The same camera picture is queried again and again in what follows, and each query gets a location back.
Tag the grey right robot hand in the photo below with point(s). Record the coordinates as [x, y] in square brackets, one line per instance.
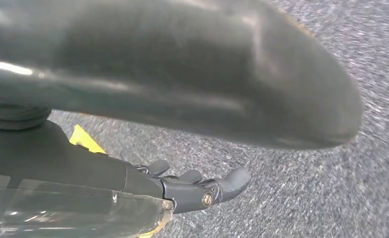
[181, 65]

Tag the yellow floor tape square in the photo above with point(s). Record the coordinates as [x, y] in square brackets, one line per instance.
[84, 141]

